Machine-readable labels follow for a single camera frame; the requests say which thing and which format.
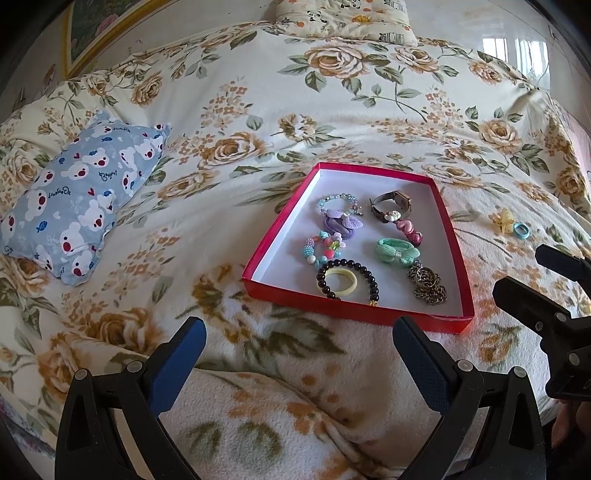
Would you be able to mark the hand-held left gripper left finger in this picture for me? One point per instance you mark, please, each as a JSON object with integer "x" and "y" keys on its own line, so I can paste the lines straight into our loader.
{"x": 178, "y": 369}

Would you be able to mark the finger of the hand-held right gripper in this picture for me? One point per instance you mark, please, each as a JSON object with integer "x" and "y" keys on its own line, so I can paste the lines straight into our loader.
{"x": 561, "y": 263}
{"x": 526, "y": 300}

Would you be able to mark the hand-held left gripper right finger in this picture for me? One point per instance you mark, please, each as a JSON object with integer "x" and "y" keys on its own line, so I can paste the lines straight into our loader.
{"x": 422, "y": 364}

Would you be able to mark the yellow hair claw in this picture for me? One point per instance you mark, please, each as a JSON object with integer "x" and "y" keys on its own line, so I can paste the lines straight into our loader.
{"x": 503, "y": 219}

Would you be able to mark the red jewelry box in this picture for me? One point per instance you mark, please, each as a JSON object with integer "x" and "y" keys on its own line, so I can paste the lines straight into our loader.
{"x": 351, "y": 309}

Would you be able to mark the pink heart hair clip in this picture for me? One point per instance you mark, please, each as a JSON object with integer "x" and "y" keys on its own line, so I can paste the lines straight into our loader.
{"x": 408, "y": 228}

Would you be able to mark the person's right hand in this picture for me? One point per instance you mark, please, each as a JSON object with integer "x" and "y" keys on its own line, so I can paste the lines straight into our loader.
{"x": 565, "y": 427}

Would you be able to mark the floral fleece blanket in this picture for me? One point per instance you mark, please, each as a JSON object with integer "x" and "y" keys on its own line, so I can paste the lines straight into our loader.
{"x": 277, "y": 392}

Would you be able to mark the blue bear print pillow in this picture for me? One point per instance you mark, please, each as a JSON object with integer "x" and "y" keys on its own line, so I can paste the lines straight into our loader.
{"x": 83, "y": 194}

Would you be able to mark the floral bed sheet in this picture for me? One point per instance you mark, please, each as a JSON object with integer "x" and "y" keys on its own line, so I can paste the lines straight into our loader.
{"x": 392, "y": 115}

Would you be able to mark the panda print pillow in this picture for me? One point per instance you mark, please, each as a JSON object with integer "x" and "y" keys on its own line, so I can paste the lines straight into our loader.
{"x": 323, "y": 18}

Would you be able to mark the gold framed picture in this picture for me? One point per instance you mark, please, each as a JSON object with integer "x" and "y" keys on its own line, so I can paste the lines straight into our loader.
{"x": 92, "y": 23}

